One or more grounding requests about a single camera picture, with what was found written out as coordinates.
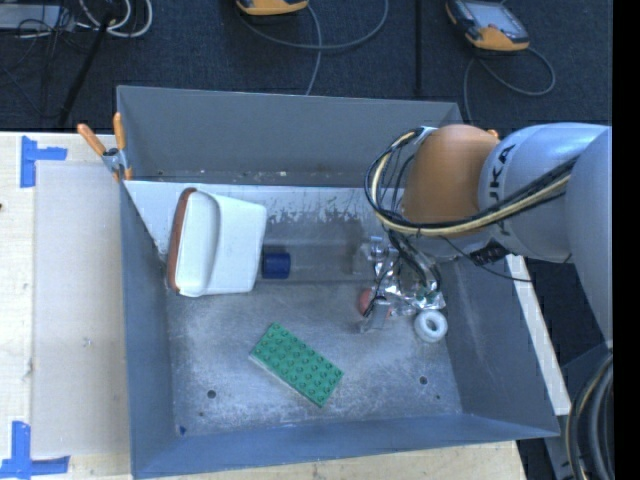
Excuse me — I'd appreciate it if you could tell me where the white tub with brown rim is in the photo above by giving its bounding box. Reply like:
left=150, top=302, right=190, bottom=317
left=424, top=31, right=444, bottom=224
left=165, top=186, right=269, bottom=299

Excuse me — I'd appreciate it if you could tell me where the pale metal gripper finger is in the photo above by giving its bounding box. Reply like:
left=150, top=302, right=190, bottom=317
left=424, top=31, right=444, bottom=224
left=359, top=299, right=394, bottom=335

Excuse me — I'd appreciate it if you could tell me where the clear plastic bottle blue cap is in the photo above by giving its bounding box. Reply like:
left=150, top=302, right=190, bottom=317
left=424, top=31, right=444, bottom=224
left=260, top=240, right=372, bottom=283

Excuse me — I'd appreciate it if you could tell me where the dark green flat block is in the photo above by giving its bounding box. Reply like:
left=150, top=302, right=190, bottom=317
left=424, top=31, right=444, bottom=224
left=248, top=321, right=346, bottom=409

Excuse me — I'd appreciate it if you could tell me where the grey metal bin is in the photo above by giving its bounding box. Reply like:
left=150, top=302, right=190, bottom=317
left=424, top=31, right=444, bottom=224
left=115, top=85, right=562, bottom=480

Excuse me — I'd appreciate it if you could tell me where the white ring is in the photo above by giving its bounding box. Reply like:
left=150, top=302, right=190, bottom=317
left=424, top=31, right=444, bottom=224
left=412, top=308, right=449, bottom=345

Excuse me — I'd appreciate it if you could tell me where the red-orange ball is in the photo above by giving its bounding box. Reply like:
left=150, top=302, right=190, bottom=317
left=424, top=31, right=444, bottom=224
left=356, top=287, right=377, bottom=317

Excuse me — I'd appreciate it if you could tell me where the pale wood flat board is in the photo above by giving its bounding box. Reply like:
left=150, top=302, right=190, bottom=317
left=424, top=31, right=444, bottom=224
left=29, top=160, right=132, bottom=462

